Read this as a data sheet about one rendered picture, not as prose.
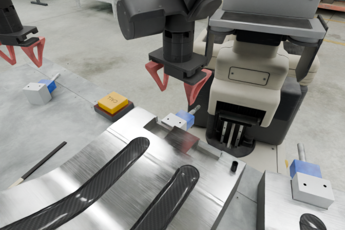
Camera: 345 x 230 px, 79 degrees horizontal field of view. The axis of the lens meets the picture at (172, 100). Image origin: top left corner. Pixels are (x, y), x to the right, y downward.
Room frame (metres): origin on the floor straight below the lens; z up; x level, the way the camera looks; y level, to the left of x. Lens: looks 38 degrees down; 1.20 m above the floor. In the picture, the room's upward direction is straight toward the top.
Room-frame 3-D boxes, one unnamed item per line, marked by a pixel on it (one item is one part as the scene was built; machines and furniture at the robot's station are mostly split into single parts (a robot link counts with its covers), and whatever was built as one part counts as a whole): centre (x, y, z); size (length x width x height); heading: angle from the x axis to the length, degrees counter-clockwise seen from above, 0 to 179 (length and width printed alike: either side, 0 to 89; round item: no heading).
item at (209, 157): (0.24, -0.06, 0.87); 0.05 x 0.05 x 0.04; 53
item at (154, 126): (0.31, 0.03, 0.87); 0.05 x 0.05 x 0.04; 53
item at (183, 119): (0.40, -0.03, 0.83); 0.13 x 0.05 x 0.05; 141
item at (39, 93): (0.55, 0.40, 0.83); 0.13 x 0.05 x 0.05; 172
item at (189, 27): (0.37, -0.01, 1.10); 0.07 x 0.06 x 0.07; 119
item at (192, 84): (0.35, -0.03, 0.96); 0.07 x 0.07 x 0.09; 50
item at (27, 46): (0.51, 0.38, 0.96); 0.07 x 0.07 x 0.09; 81
